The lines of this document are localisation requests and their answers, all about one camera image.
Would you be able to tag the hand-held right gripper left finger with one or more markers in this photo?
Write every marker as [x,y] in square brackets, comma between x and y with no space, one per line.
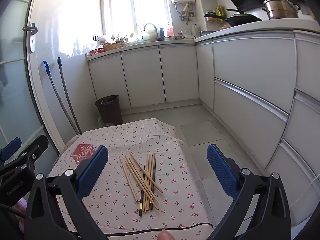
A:
[92,172]

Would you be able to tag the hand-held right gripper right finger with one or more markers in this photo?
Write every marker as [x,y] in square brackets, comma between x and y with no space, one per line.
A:
[222,172]

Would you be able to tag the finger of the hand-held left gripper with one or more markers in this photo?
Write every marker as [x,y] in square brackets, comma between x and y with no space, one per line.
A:
[10,148]
[37,146]

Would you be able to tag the pink utensil holder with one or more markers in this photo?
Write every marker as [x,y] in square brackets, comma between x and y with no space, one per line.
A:
[82,152]

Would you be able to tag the group of wooden chopsticks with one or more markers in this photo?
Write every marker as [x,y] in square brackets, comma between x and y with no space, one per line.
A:
[149,165]

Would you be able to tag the black chopstick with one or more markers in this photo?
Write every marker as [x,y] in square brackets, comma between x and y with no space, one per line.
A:
[154,170]
[141,205]

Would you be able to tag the person's right hand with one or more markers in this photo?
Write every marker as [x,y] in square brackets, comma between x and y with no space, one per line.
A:
[166,236]

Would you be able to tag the pink cloth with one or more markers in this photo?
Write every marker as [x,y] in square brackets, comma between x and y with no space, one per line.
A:
[21,205]

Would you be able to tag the clear plastic bag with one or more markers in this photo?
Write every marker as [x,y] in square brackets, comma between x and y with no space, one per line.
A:
[101,122]

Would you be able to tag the frosted glass door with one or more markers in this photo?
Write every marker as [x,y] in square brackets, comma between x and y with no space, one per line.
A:
[15,92]

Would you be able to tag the cherry print tablecloth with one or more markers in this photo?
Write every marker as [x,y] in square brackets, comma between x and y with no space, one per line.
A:
[175,205]

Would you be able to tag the brown trash bin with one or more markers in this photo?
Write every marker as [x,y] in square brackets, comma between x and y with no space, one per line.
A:
[108,112]

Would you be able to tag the white drawer cabinet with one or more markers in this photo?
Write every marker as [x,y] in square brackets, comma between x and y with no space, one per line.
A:
[250,92]

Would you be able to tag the black-tipped metal pole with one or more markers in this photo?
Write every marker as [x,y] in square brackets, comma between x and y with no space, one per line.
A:
[59,62]

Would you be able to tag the red plastic basket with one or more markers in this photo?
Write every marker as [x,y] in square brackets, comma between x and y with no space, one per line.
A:
[96,51]

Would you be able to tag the white base cabinet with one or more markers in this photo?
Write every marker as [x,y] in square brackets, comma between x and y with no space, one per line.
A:
[150,75]

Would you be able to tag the wicker basket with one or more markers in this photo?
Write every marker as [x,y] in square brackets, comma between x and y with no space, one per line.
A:
[112,47]

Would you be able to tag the steel bowl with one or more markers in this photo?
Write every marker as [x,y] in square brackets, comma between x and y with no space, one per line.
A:
[207,33]

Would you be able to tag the steel basin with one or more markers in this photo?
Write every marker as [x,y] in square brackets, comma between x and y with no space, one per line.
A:
[172,38]

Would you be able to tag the white kettle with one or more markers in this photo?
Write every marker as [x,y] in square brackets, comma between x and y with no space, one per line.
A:
[194,31]

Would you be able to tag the white jug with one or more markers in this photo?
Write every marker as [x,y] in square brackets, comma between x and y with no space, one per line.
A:
[148,33]

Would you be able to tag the red bottle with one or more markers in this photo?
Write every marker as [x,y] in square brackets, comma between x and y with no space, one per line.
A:
[170,30]

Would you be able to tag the blue bottle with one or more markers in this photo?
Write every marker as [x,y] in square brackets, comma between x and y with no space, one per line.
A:
[162,32]

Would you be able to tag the black wok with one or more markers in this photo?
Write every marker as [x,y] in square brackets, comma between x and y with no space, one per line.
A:
[245,20]

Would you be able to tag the steel kitchen faucet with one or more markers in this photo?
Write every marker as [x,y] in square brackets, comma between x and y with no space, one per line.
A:
[150,24]

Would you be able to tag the kitchen window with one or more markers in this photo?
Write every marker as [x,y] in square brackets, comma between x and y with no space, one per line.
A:
[120,10]

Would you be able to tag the yellow plastic bag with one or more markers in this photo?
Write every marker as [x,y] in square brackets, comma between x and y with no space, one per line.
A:
[220,10]

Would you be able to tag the steel cooking pot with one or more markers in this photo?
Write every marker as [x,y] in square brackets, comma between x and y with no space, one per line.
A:
[282,10]

